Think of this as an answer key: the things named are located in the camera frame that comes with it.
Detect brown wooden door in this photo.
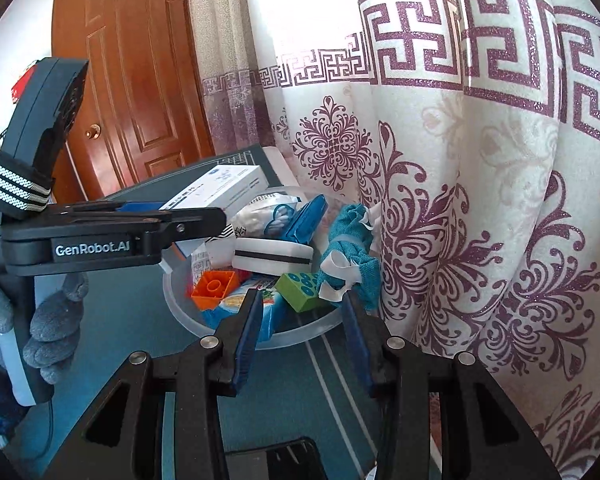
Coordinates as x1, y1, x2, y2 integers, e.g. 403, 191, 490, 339
51, 0, 216, 201

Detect person's left hand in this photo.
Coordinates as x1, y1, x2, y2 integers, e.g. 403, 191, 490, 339
0, 272, 89, 386

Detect white sponge with black stripe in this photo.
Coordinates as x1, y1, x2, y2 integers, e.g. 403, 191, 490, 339
231, 239, 315, 276

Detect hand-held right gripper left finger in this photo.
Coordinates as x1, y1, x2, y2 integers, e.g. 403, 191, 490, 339
42, 287, 265, 480

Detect teal desk mat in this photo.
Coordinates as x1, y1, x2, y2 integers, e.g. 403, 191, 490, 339
10, 145, 431, 480

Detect orange toy block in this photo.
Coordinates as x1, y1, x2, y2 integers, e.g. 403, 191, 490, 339
191, 270, 242, 313

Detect teal cloth with white ribbon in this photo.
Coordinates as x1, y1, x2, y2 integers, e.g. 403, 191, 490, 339
316, 203, 381, 313

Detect white cardboard box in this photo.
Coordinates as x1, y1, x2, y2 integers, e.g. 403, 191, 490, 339
157, 164, 267, 261

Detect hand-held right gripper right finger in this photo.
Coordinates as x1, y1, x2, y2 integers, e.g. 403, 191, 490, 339
341, 290, 563, 480

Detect clear plastic bowl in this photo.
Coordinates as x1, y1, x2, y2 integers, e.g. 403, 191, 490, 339
162, 185, 381, 351

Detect green toy block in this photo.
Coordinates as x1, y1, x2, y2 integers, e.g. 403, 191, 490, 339
275, 272, 323, 313

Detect blue cracker packet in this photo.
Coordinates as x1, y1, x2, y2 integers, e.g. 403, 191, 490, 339
200, 285, 288, 343

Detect white cotton swab bag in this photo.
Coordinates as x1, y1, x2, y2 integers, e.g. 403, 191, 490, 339
230, 187, 303, 241

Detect red and white packet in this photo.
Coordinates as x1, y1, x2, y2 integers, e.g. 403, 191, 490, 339
189, 247, 241, 296

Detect blue rectangular case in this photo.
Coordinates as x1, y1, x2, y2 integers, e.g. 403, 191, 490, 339
284, 195, 328, 246

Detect white curtain with purple pattern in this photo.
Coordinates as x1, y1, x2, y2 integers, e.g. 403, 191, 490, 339
185, 0, 600, 480

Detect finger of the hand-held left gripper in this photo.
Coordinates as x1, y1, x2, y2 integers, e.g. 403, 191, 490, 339
45, 205, 228, 261
62, 200, 170, 221

